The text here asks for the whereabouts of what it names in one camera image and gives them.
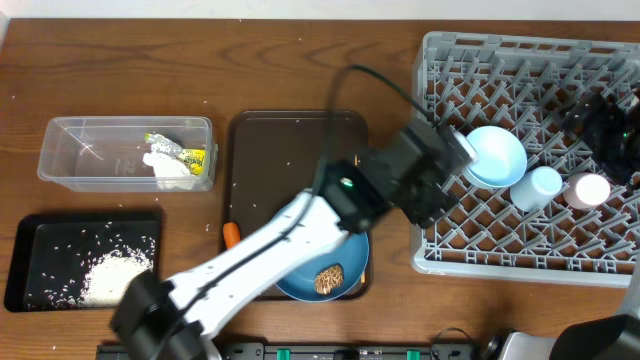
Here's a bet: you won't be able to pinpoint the brown mushroom piece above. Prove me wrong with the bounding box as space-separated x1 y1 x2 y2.
314 264 344 295

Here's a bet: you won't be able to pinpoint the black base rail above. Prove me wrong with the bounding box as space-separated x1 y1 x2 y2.
95 340 501 360

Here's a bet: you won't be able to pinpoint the dark brown serving tray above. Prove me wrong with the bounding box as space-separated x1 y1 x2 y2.
219 109 373 302

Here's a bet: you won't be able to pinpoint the light blue plastic cup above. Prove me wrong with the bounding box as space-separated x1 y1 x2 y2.
510 166 563 212

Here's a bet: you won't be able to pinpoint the yellow silver snack wrapper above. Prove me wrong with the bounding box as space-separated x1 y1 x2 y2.
145 133 206 175

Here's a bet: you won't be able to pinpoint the orange carrot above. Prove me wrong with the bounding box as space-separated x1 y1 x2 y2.
222 222 241 250

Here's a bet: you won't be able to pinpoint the grey dishwasher rack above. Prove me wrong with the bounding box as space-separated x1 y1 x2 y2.
410 32 639 287

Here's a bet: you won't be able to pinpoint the pink plastic cup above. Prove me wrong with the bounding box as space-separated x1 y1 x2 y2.
563 173 611 210

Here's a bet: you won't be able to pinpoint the dark blue plate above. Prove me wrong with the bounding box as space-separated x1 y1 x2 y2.
272 204 371 303

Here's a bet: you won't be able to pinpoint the white rice grains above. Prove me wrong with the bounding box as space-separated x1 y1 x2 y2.
24 221 159 311

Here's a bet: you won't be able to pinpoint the light blue small bowl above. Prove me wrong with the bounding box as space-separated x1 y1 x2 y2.
463 126 527 189

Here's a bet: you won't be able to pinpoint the white tissue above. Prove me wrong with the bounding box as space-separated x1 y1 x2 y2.
143 152 197 191

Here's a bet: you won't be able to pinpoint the clear plastic bin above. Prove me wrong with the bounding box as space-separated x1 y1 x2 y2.
37 116 218 193

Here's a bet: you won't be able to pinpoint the black plastic tray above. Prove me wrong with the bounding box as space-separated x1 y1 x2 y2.
4 211 162 313

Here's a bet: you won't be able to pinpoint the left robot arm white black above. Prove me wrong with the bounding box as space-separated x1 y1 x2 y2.
110 64 478 359

